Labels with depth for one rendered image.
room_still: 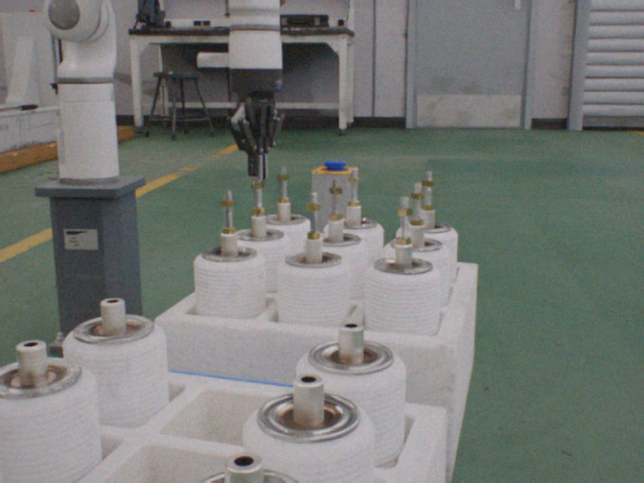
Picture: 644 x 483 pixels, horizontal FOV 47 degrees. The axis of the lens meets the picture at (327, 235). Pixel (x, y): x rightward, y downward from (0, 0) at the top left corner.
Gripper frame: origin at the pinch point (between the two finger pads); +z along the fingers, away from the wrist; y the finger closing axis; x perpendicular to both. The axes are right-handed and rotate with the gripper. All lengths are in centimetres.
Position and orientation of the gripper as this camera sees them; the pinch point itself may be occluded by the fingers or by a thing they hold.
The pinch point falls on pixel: (257, 167)
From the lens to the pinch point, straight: 110.2
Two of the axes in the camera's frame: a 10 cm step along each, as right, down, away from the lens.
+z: 0.0, 9.7, 2.2
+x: -9.1, -1.0, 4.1
